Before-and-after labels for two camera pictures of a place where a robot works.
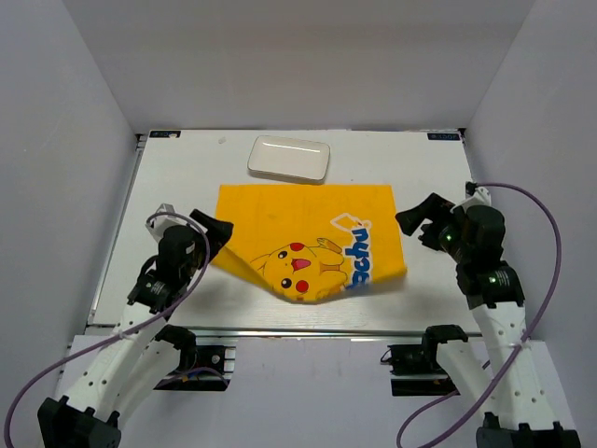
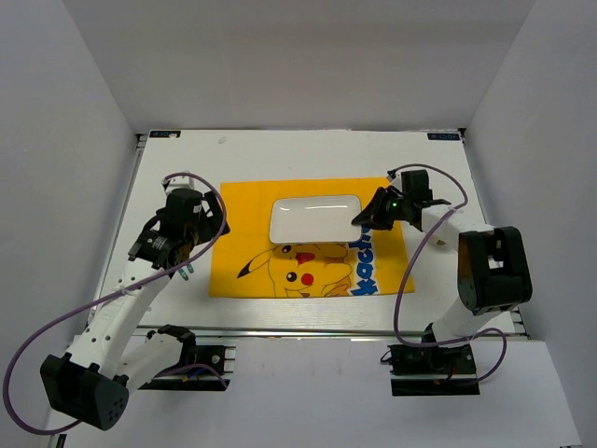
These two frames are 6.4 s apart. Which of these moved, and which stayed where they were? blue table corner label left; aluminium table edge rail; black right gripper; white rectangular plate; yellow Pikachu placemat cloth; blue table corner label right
Moved: yellow Pikachu placemat cloth; white rectangular plate; black right gripper
Stayed: blue table corner label right; aluminium table edge rail; blue table corner label left
